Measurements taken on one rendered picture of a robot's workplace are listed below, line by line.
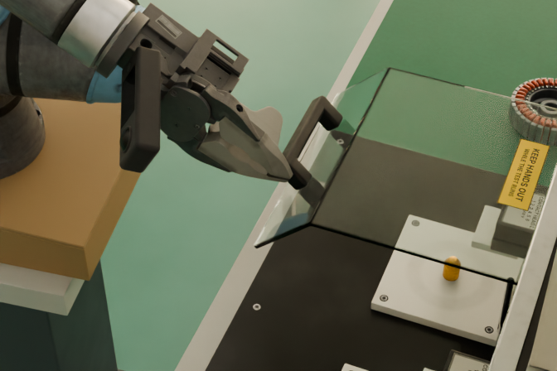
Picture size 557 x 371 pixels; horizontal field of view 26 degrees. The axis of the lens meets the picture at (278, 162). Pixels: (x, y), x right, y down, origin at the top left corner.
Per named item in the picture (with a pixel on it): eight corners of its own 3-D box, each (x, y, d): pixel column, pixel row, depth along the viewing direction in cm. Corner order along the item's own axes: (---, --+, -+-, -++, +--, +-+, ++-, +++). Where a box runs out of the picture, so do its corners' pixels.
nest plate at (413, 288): (370, 309, 141) (370, 302, 141) (408, 221, 151) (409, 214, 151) (495, 347, 137) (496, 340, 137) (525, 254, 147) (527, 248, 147)
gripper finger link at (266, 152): (322, 132, 118) (246, 76, 117) (300, 171, 114) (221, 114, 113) (307, 147, 121) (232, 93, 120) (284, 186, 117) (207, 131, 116)
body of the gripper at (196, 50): (256, 61, 118) (156, -13, 116) (221, 117, 112) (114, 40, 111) (223, 103, 124) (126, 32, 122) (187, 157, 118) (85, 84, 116)
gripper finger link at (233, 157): (307, 147, 121) (232, 93, 120) (285, 186, 117) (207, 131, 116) (292, 162, 123) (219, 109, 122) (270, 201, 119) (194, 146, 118)
